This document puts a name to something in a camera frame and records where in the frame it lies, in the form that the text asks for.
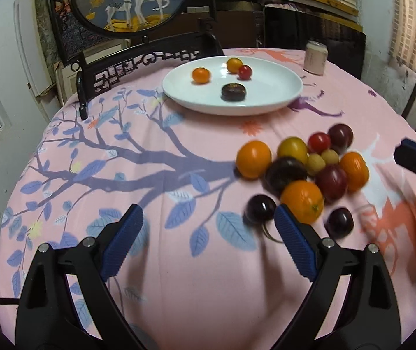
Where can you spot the large orange front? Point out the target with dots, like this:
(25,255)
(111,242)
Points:
(304,199)

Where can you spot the beige beverage can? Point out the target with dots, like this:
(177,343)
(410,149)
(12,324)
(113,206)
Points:
(315,59)

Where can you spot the tan longan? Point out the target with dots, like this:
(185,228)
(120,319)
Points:
(315,164)
(330,157)

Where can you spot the white oval plate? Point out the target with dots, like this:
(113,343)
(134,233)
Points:
(207,86)

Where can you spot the small red cherry tomato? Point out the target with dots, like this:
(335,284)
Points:
(244,73)

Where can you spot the yellow passion fruit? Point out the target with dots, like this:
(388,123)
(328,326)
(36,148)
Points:
(293,147)

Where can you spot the small yellow-orange fruit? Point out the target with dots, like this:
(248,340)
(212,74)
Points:
(233,65)

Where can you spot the black board behind table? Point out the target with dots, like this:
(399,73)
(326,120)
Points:
(289,29)

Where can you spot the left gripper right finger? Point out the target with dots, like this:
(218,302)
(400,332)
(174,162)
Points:
(369,316)

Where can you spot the round deer painting screen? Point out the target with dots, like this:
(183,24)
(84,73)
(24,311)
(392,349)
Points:
(125,20)

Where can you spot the pink patterned tablecloth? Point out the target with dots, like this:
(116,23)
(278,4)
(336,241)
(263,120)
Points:
(197,277)

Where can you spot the dark mangosteen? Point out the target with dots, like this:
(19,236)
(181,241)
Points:
(233,92)
(282,172)

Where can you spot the small orange mandarin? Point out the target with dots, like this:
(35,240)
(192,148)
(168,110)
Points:
(201,75)

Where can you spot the orange tangerine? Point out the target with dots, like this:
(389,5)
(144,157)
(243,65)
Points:
(356,170)

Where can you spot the dark cherry plum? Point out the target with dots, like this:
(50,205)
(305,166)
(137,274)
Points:
(259,210)
(339,223)

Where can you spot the dark red plum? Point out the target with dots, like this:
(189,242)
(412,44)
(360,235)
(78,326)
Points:
(332,182)
(341,137)

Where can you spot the dark mangosteen on plate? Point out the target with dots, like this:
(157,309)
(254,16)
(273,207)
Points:
(233,92)

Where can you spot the large orange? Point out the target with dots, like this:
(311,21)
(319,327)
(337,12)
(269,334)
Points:
(304,199)
(253,159)

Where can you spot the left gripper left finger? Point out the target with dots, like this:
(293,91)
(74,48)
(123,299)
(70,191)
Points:
(46,314)

